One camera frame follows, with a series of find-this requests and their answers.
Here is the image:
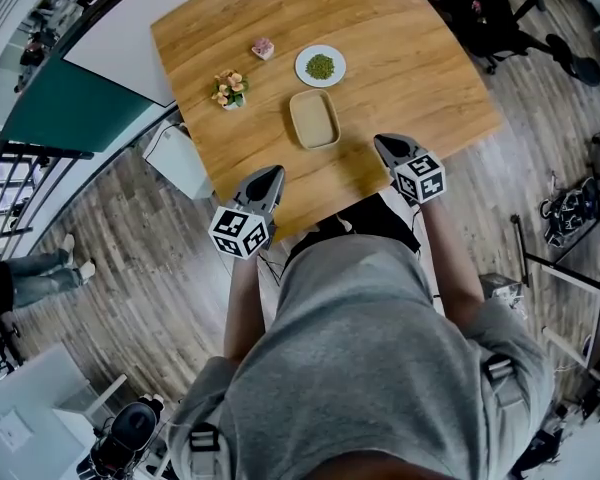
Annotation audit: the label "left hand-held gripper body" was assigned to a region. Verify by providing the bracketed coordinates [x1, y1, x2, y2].
[208, 201, 279, 259]

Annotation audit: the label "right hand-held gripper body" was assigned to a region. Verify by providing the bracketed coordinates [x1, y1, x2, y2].
[390, 150, 447, 204]

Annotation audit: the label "person's right forearm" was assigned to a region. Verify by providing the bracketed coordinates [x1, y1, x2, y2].
[422, 198, 487, 324]

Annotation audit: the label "person's left forearm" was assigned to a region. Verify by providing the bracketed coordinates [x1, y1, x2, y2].
[223, 255, 267, 364]

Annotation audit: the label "person's black trousers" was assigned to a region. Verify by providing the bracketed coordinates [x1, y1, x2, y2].
[287, 192, 424, 264]

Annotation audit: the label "white floor appliance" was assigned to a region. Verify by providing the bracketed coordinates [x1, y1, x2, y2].
[142, 120, 216, 200]

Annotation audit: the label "orange flower plant white pot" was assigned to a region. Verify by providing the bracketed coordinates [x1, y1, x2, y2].
[211, 69, 251, 113]

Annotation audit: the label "pile of green beans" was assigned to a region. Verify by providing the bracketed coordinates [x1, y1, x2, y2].
[305, 53, 337, 79]

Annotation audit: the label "white round plate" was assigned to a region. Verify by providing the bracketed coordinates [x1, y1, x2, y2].
[294, 44, 348, 88]

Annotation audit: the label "black stand pole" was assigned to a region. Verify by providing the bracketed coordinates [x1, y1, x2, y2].
[510, 213, 530, 289]

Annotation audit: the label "box of small items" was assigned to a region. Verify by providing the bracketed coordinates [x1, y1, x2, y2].
[479, 272, 529, 319]

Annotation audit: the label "pink succulent white pot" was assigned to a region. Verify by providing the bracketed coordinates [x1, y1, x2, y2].
[251, 36, 275, 62]

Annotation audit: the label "black office chair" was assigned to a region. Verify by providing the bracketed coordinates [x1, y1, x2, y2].
[437, 0, 600, 87]

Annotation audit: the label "black backpack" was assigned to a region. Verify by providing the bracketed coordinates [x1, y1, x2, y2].
[539, 177, 600, 249]

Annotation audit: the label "person's grey shirt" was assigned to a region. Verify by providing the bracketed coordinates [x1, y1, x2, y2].
[169, 235, 556, 480]

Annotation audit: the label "white partition panel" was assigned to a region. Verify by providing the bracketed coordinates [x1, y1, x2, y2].
[62, 0, 179, 109]

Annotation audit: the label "green partition panel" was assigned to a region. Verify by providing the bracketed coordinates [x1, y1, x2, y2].
[7, 55, 151, 154]

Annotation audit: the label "black metal railing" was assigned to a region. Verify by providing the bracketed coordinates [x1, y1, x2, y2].
[0, 140, 95, 254]

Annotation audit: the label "black round-headed robot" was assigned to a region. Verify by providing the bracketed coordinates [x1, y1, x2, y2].
[77, 392, 164, 480]

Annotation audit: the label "white desk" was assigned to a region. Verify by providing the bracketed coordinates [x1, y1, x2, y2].
[0, 342, 129, 480]

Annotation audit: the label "grey harness strap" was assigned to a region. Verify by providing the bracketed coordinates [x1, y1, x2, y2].
[482, 357, 524, 407]
[187, 423, 224, 480]

